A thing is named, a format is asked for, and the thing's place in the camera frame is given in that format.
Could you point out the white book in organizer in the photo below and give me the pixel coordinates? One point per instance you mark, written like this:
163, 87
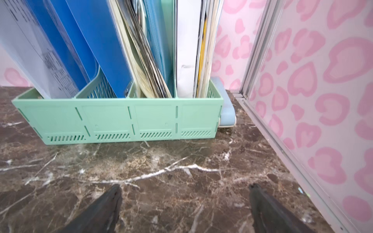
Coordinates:
187, 29

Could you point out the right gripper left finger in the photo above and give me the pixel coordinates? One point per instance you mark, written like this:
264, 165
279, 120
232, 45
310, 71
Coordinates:
101, 216

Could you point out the green file organizer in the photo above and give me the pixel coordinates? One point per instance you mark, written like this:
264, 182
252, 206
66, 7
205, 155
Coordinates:
97, 115

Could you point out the light blue object behind organizer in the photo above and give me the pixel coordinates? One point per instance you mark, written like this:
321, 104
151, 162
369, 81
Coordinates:
228, 117

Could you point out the blue folder in organizer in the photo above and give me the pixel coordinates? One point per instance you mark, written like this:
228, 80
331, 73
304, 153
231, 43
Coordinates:
95, 22

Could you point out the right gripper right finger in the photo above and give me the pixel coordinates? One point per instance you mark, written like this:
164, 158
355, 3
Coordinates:
270, 216

